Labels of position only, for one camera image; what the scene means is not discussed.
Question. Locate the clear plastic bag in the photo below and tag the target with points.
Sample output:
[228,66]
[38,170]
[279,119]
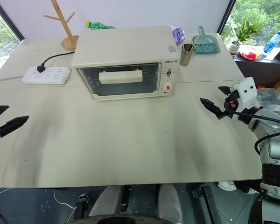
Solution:
[269,98]

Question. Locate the blue water bottle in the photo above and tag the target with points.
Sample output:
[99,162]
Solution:
[271,44]

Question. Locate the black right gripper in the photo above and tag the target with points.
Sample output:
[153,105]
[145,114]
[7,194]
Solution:
[231,99]

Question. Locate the wooden mug tree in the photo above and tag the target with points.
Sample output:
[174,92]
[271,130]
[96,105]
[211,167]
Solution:
[68,35]

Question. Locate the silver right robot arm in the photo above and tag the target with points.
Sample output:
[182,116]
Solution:
[270,130]

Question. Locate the metal cup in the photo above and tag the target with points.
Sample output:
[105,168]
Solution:
[185,58]

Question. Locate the white shoe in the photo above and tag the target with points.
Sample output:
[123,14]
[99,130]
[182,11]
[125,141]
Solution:
[226,186]

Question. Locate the black window frame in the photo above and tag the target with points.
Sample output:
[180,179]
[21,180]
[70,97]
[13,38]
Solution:
[7,19]
[226,15]

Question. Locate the red plate with toys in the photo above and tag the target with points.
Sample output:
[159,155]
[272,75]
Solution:
[249,55]

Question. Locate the green plastic bottle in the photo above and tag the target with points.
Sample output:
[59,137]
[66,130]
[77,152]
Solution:
[98,25]

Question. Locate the white knob red mark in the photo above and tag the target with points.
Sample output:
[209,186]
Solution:
[168,87]

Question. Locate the teal hand brush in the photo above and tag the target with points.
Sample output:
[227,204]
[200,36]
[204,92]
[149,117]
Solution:
[204,45]

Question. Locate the teal dustpan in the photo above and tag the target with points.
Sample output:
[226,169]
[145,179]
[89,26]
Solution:
[214,45]

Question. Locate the grey rounded robot leg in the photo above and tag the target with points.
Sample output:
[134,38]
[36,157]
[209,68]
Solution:
[107,200]
[170,200]

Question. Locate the purple packet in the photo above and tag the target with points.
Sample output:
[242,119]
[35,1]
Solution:
[178,35]

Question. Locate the white toaster oven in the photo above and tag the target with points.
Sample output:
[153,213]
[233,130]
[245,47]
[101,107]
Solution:
[121,46]

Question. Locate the white power strip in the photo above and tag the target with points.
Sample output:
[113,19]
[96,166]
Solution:
[46,75]

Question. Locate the potted green plant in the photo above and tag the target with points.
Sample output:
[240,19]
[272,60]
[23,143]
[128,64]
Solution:
[245,32]

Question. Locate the wooden sticks bundle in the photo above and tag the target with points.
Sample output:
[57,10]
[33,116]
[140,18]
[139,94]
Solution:
[189,47]

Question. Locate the black table leg frame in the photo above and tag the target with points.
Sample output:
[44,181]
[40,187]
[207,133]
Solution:
[82,206]
[206,203]

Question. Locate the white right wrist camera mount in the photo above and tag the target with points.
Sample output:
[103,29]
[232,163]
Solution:
[246,92]

